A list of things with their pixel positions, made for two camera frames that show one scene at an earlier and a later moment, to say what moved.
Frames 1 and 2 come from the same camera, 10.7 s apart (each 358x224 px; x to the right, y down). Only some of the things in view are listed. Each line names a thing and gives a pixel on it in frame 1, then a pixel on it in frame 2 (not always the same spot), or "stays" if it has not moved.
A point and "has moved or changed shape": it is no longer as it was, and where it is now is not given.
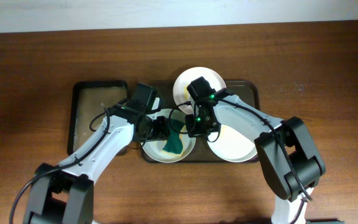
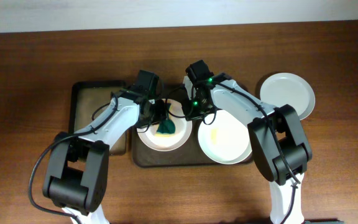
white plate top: x=181 y=93 → x=183 y=130
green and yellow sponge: x=174 y=145 has moved or changed shape
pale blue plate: x=153 y=148 → x=287 y=88
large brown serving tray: x=247 y=89 → x=189 y=155
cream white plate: x=233 y=146 stays
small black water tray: x=88 y=99 stays
